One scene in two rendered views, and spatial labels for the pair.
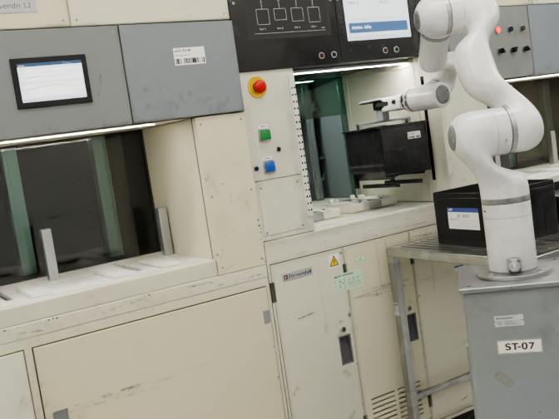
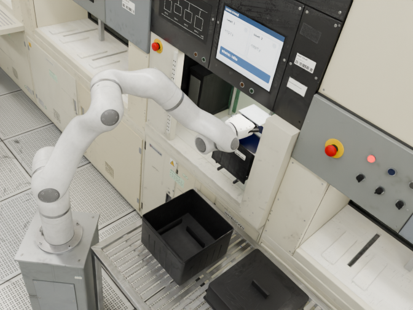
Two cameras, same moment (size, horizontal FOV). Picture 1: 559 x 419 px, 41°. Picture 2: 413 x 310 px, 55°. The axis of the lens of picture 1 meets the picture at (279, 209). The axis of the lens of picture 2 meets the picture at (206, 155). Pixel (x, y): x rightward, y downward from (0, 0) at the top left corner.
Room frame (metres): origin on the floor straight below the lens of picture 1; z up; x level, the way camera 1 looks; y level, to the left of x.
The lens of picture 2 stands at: (2.06, -1.68, 2.21)
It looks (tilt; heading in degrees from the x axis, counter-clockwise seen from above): 41 degrees down; 70
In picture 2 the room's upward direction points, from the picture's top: 11 degrees clockwise
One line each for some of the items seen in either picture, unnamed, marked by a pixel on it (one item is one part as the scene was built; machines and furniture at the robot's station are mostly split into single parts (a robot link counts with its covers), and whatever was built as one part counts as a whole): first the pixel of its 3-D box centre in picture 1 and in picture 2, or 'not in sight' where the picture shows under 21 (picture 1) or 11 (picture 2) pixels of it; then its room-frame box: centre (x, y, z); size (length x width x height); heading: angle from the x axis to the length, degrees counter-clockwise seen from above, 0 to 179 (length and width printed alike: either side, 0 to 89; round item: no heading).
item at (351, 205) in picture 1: (358, 202); not in sight; (2.87, -0.31, 0.89); 0.22 x 0.21 x 0.04; 31
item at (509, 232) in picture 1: (509, 237); (57, 221); (1.87, -0.57, 0.85); 0.19 x 0.19 x 0.18
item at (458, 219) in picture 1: (494, 212); (185, 234); (2.39, -0.69, 0.85); 0.28 x 0.28 x 0.17; 29
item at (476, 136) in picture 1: (487, 156); (51, 179); (1.87, -0.54, 1.07); 0.19 x 0.12 x 0.24; 93
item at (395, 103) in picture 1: (400, 101); (237, 127); (2.60, -0.47, 1.25); 0.11 x 0.10 x 0.07; 30
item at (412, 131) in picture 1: (386, 142); (247, 143); (2.69, -0.42, 1.11); 0.24 x 0.20 x 0.32; 121
